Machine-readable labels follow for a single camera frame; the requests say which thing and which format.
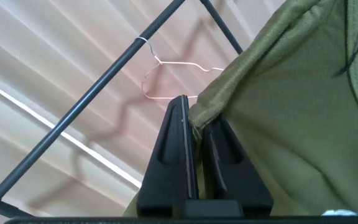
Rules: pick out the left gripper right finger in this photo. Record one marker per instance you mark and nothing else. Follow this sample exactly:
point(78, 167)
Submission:
point(238, 186)

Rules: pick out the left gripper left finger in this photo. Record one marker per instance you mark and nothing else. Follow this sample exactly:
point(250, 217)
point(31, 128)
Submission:
point(179, 180)

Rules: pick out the green long-sleeved shirt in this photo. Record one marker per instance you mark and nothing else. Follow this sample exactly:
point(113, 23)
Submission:
point(291, 124)

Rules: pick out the pink clothes hanger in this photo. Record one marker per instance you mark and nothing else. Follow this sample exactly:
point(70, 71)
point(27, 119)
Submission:
point(159, 63)

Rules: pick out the black clothes rack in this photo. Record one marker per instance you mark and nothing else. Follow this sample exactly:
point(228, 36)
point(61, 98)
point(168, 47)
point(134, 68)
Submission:
point(73, 111)

